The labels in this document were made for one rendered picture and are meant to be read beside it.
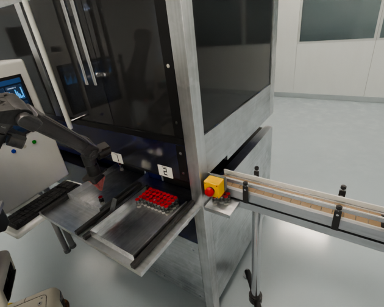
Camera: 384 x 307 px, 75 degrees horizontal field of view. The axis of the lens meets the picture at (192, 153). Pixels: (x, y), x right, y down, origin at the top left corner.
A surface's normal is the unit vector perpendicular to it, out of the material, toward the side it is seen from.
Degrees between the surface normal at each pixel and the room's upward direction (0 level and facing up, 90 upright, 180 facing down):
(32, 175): 90
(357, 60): 90
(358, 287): 0
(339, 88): 90
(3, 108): 34
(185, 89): 90
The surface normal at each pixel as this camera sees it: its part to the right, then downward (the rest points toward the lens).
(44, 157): 0.88, 0.14
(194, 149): -0.55, 0.44
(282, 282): -0.11, -0.88
